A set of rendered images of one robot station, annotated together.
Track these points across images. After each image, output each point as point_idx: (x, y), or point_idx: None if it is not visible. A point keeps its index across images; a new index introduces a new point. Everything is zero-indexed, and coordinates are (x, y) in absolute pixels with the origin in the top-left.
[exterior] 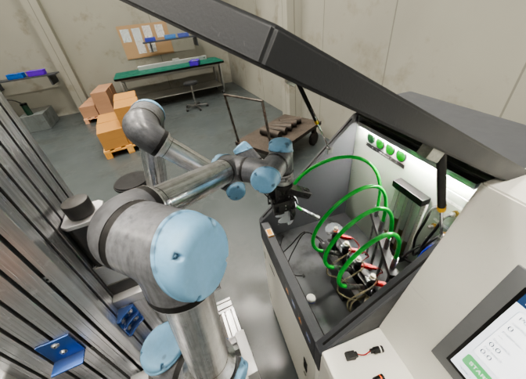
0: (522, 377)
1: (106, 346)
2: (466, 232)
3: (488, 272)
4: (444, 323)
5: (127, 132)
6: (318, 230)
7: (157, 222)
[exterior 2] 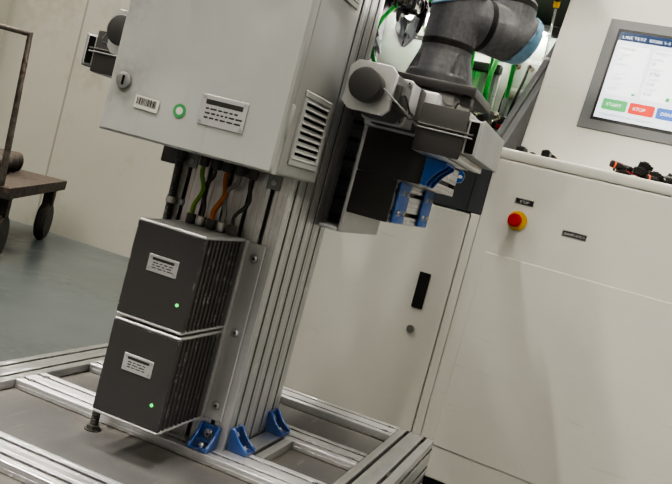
0: (635, 82)
1: (376, 2)
2: (577, 16)
3: (598, 34)
4: (580, 93)
5: None
6: None
7: None
